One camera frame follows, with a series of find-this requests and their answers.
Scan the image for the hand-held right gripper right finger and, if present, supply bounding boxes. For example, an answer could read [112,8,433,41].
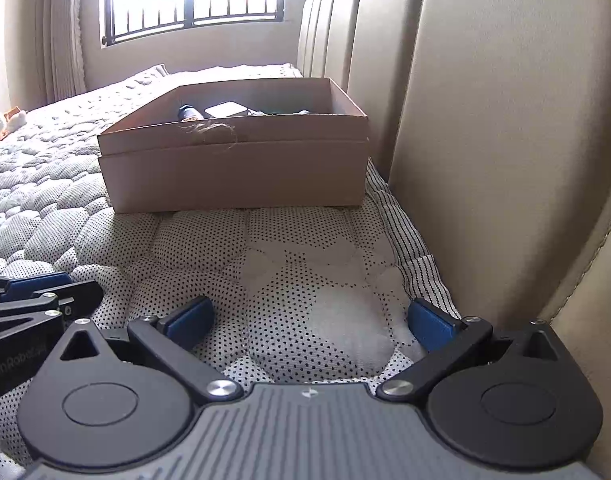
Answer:
[375,297,561,402]

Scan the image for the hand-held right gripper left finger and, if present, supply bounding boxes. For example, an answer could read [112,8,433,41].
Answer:
[60,296,243,403]

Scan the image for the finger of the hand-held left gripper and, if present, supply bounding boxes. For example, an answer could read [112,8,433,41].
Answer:
[0,272,71,306]
[0,281,104,348]

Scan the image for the pink cardboard box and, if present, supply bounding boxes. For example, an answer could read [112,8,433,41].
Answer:
[97,76,371,215]

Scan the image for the white quilted mattress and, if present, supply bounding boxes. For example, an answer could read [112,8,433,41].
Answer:
[0,62,466,461]

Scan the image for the white stuffed toy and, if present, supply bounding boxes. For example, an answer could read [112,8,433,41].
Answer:
[0,106,28,143]

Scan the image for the white card in box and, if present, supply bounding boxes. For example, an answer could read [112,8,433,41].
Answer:
[204,102,248,120]

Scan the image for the beige padded headboard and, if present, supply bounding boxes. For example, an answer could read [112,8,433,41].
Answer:
[296,0,611,480]

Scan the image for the beige curtain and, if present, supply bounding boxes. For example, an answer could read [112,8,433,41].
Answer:
[40,0,88,96]

